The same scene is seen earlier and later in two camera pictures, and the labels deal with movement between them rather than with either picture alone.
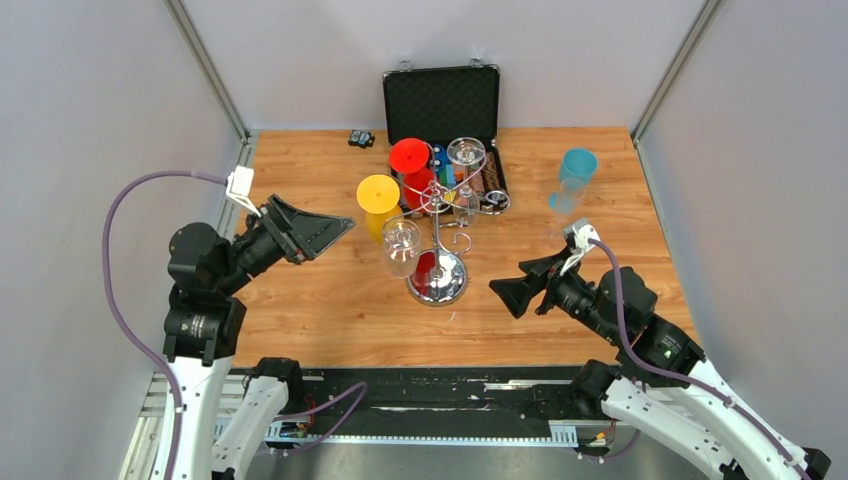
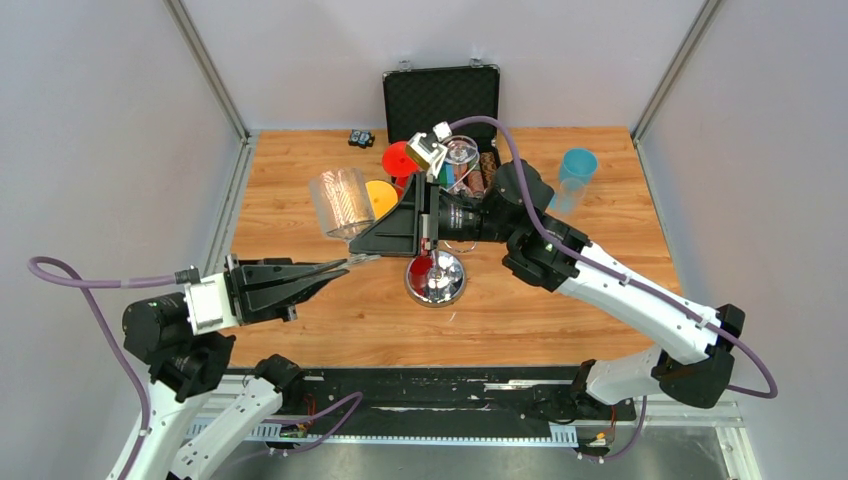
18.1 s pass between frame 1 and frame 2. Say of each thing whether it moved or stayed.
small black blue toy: stayed
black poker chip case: stayed
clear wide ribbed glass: moved
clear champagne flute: stayed
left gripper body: moved
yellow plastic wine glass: stayed
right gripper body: moved
